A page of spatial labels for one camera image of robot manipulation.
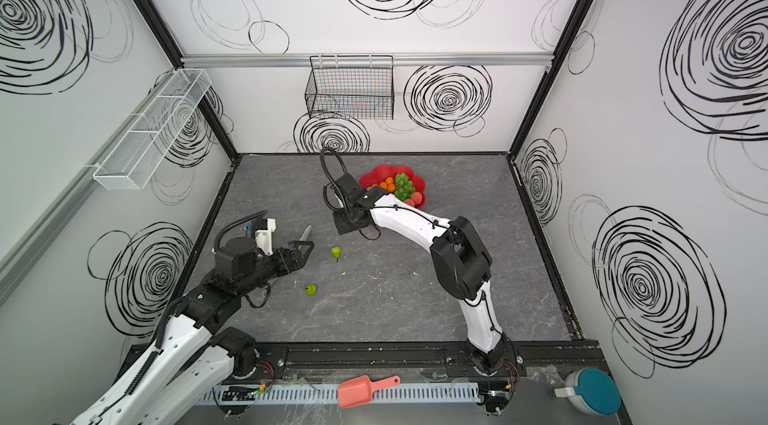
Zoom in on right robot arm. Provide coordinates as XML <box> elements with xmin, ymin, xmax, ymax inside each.
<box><xmin>323</xmin><ymin>173</ymin><xmax>507</xmax><ymax>376</ymax></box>

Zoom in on pink plastic scoop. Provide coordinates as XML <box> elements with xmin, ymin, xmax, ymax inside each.
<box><xmin>337</xmin><ymin>375</ymin><xmax>401</xmax><ymax>409</ymax></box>

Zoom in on red flower fruit bowl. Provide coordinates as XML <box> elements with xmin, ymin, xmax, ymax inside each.
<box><xmin>359</xmin><ymin>164</ymin><xmax>427</xmax><ymax>209</ymax></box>

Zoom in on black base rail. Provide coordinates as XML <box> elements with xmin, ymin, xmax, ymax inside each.
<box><xmin>249</xmin><ymin>339</ymin><xmax>608</xmax><ymax>382</ymax></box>

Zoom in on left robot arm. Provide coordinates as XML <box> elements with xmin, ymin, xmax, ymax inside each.
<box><xmin>74</xmin><ymin>236</ymin><xmax>314</xmax><ymax>424</ymax></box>

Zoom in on green grape bunch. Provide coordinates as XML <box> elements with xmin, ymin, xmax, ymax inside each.
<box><xmin>394</xmin><ymin>173</ymin><xmax>416</xmax><ymax>202</ymax></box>

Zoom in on metal green-tipped tongs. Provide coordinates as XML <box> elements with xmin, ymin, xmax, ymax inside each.
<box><xmin>300</xmin><ymin>225</ymin><xmax>312</xmax><ymax>241</ymax></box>

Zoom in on white mesh wall shelf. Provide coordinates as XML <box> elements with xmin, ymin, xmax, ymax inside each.
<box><xmin>93</xmin><ymin>68</ymin><xmax>212</xmax><ymax>190</ymax></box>

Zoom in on teal lidded white jug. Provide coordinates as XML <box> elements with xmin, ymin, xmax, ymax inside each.
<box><xmin>554</xmin><ymin>368</ymin><xmax>622</xmax><ymax>416</ymax></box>

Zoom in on black wire basket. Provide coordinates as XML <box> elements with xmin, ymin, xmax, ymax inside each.
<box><xmin>304</xmin><ymin>54</ymin><xmax>395</xmax><ymax>119</ymax></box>

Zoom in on white slotted cable duct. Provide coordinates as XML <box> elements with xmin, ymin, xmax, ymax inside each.
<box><xmin>197</xmin><ymin>381</ymin><xmax>482</xmax><ymax>407</ymax></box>

